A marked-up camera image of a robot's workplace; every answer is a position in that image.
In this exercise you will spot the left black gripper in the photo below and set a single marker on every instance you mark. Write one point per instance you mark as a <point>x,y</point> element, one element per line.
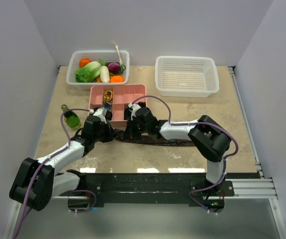
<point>110,132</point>

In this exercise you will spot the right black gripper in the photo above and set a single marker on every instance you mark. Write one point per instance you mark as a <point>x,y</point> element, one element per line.
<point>129,128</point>

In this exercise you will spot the brown patterned tie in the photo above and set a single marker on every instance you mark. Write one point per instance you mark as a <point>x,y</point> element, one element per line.
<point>149,140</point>

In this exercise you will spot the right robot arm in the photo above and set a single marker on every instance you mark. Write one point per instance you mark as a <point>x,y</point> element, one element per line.
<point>205,134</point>

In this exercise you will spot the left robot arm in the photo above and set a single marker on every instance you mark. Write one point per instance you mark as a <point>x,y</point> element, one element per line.
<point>37,181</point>

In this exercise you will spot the rolled black tie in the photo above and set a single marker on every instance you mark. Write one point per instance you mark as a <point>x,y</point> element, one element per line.
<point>128,113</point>

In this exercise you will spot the rolled dark blue tie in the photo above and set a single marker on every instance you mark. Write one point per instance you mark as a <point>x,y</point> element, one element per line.
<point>107,106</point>

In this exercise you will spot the green glass bottle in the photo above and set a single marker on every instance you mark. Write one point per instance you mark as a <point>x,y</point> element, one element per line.
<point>71,119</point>

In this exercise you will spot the pink divided organizer tray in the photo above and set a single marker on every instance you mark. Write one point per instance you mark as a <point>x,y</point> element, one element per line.
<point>121,97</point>

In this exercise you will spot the rolled yellow tie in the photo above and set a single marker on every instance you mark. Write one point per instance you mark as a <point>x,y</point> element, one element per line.
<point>108,96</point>

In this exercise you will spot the orange front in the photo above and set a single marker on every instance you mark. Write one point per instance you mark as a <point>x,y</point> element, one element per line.
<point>117,79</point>

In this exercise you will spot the white empty basket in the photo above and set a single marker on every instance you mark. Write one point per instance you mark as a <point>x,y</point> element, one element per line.
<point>184,76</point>

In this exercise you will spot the white radish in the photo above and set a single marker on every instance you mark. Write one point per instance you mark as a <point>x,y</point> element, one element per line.
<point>104,74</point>

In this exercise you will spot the green lettuce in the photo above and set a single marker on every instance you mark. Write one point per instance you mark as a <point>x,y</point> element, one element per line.
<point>88,73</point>

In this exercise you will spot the green onion stalk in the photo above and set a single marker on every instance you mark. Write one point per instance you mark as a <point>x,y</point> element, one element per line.
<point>119,55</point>

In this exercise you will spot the purple onion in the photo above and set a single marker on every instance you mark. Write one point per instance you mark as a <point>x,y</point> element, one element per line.
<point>114,68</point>

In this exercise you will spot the white vegetable basket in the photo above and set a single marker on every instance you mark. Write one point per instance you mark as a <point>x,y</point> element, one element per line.
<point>90,56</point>

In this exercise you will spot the orange tomato back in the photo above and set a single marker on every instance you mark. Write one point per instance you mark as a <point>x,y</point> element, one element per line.
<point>83,62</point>

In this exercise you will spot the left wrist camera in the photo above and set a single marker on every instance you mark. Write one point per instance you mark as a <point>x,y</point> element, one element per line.
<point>99,112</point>

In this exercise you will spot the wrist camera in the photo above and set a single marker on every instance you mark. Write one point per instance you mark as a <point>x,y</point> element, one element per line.
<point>133,109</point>
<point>99,112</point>

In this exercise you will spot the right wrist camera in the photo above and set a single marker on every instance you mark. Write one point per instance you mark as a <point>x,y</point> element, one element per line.
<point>133,109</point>

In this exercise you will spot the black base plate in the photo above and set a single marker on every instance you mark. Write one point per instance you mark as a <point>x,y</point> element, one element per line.
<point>83,199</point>

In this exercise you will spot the aluminium frame rail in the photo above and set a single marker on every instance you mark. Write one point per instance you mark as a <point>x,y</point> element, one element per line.
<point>252,189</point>

